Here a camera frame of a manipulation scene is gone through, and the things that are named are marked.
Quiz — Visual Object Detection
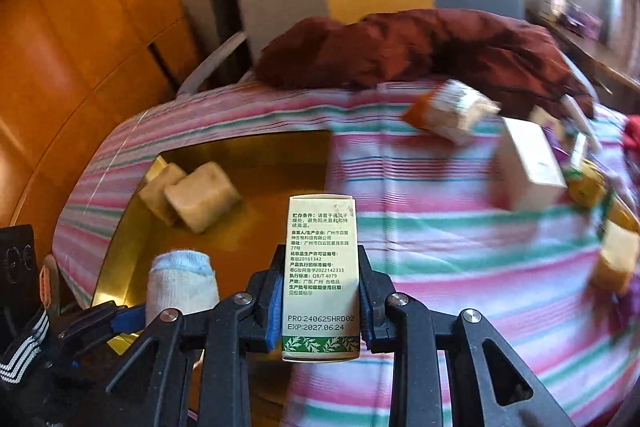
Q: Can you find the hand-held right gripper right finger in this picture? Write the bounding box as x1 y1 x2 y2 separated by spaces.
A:
357 249 576 427

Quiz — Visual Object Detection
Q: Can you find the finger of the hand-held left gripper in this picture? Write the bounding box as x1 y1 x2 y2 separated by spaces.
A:
50 301 148 348

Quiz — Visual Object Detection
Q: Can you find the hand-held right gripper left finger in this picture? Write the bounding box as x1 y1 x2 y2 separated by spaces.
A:
75 246 286 427

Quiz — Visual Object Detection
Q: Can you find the white box with green print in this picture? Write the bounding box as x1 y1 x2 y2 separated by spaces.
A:
281 194 362 363

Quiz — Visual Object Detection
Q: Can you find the white and blue sock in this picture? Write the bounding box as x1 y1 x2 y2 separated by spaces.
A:
145 249 221 324

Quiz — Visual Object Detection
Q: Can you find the yellow round ball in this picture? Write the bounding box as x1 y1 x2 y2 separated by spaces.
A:
565 159 609 208

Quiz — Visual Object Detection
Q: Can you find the purple snack packet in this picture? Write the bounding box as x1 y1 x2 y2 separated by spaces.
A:
615 282 640 334

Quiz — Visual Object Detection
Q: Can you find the pink green striped blanket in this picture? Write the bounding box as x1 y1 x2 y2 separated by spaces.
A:
52 79 640 427

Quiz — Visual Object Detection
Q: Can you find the black white-striped cloth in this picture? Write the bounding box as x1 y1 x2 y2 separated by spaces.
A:
0 307 52 389

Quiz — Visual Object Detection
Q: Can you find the beige wrapped bread packet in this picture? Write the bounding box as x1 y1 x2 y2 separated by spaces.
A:
139 163 187 226
165 162 243 234

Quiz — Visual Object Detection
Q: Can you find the small yellow packet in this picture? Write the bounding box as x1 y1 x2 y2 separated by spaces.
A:
145 156 169 182

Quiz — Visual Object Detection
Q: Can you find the orange and white snack bag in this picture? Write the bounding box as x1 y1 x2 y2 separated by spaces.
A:
404 79 501 146

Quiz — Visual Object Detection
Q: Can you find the plain white carton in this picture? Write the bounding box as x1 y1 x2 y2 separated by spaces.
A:
492 117 568 212

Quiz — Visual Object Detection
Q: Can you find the wooden wardrobe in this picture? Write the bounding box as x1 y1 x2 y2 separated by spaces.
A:
0 0 202 228

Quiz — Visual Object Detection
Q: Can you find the yellow sponge block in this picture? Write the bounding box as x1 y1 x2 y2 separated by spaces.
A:
592 222 640 296

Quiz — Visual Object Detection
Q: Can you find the maroon quilt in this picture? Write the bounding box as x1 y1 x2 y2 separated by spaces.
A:
256 9 596 118

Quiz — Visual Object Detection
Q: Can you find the green-edged snack packet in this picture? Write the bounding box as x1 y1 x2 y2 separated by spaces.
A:
567 132 591 170

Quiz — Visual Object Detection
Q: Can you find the white tube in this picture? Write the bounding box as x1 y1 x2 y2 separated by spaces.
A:
562 96 599 142

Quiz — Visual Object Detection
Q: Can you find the wooden desk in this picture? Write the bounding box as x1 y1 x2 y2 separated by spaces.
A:
530 2 640 94

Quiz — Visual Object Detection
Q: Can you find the purple box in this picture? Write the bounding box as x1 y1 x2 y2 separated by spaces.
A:
557 12 602 40

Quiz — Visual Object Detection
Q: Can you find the white chair frame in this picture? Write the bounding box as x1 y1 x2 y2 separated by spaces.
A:
177 32 248 96

